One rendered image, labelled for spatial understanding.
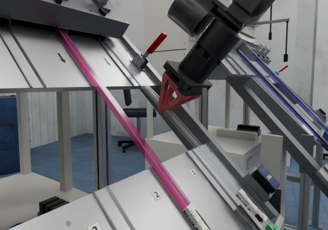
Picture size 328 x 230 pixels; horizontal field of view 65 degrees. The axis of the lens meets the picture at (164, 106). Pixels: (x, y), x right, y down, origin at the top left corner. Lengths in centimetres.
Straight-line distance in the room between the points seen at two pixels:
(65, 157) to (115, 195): 59
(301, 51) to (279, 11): 89
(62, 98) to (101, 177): 28
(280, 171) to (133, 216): 58
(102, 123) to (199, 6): 49
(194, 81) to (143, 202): 23
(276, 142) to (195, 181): 42
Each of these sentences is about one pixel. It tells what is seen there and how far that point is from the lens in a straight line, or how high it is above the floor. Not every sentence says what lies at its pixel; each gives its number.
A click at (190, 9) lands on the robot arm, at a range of 46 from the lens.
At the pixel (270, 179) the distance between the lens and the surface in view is 57.
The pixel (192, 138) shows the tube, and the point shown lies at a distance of 49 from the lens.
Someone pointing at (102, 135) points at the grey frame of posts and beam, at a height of 82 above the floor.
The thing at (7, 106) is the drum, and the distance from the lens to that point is 318.
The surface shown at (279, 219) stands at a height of 73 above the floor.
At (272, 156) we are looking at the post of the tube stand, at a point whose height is 76.
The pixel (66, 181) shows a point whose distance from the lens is 95.
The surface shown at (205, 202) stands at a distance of 45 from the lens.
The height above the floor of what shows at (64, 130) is 83.
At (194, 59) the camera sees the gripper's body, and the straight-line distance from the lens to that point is 46.
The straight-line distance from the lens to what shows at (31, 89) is 42.
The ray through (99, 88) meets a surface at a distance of 47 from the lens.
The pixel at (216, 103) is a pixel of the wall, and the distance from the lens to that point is 334.
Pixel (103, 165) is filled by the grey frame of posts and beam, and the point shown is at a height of 72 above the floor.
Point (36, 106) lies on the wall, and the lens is 437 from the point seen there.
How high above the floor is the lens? 98
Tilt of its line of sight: 5 degrees down
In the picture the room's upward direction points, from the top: straight up
